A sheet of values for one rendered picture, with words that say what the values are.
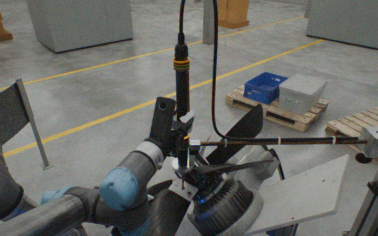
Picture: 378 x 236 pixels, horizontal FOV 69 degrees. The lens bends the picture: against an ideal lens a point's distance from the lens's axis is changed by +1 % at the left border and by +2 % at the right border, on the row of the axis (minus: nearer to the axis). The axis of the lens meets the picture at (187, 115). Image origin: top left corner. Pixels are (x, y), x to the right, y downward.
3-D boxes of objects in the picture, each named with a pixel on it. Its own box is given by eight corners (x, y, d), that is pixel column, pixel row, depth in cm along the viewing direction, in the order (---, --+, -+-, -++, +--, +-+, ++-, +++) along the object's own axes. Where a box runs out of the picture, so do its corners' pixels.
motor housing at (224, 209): (228, 207, 117) (208, 183, 118) (267, 192, 102) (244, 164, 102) (200, 249, 101) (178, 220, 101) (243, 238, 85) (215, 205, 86)
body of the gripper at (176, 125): (162, 139, 79) (139, 164, 69) (160, 114, 75) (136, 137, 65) (186, 146, 76) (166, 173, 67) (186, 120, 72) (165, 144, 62)
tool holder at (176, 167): (198, 159, 93) (199, 135, 88) (199, 173, 87) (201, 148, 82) (172, 159, 93) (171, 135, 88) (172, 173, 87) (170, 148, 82)
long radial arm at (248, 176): (250, 202, 105) (231, 179, 106) (237, 207, 110) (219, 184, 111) (274, 161, 126) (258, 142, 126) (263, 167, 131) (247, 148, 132)
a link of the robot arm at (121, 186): (99, 207, 57) (91, 177, 53) (129, 174, 66) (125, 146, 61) (130, 220, 54) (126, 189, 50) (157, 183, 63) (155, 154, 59)
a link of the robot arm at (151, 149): (126, 146, 62) (157, 156, 59) (137, 135, 65) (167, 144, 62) (129, 171, 65) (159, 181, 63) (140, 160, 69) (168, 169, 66)
